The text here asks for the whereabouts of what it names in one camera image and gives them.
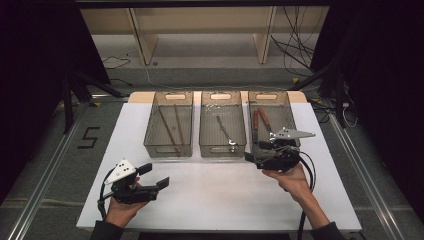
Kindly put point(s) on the yellow tape piece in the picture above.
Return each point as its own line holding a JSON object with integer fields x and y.
{"x": 96, "y": 104}
{"x": 295, "y": 80}

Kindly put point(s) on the beige wooden furniture frame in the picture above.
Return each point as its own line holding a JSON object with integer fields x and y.
{"x": 206, "y": 20}

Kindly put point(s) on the person's right hand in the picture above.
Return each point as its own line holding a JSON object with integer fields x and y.
{"x": 293, "y": 183}

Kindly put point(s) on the dark curtain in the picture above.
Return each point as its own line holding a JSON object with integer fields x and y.
{"x": 30, "y": 83}
{"x": 390, "y": 83}

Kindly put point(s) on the white table cover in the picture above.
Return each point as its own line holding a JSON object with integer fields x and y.
{"x": 200, "y": 200}

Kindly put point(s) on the person's left hand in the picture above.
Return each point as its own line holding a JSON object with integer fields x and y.
{"x": 121, "y": 213}

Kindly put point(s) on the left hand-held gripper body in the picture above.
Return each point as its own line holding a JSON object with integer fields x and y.
{"x": 130, "y": 194}

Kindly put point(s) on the aluminium floor rail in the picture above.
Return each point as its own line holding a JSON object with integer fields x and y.
{"x": 366, "y": 186}
{"x": 43, "y": 186}

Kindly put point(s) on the black metal stand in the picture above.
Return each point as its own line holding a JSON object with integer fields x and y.
{"x": 68, "y": 106}
{"x": 339, "y": 100}

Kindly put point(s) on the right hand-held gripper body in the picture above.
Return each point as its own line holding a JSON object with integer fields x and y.
{"x": 278, "y": 160}

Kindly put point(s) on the grey translucent plastic bin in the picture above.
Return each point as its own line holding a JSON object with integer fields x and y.
{"x": 213, "y": 133}
{"x": 168, "y": 130}
{"x": 283, "y": 113}

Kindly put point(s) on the metal spoon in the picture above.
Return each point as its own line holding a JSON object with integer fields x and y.
{"x": 224, "y": 128}

